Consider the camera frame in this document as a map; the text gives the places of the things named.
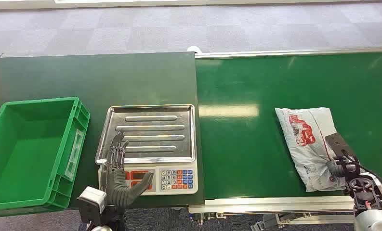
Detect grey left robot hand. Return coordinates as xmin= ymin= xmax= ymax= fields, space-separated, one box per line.
xmin=101 ymin=129 xmax=155 ymax=208

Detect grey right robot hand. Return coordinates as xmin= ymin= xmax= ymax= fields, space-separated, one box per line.
xmin=325 ymin=132 xmax=360 ymax=179

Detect white plastic mailer package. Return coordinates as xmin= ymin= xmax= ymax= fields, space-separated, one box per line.
xmin=275 ymin=107 xmax=349 ymax=193

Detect white electronic scale body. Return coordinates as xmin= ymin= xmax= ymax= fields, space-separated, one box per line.
xmin=98 ymin=161 xmax=199 ymax=196

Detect steel scale weighing tray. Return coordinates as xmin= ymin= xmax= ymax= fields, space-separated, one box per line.
xmin=95 ymin=103 xmax=197 ymax=165

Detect green plastic crate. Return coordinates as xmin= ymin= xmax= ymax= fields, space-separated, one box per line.
xmin=0 ymin=97 xmax=91 ymax=212

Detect dark green table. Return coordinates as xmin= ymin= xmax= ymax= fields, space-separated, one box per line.
xmin=0 ymin=51 xmax=205 ymax=219

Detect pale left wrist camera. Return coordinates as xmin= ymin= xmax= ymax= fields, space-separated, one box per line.
xmin=77 ymin=186 xmax=107 ymax=224

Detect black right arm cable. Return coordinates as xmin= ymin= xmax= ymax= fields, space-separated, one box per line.
xmin=341 ymin=149 xmax=382 ymax=196

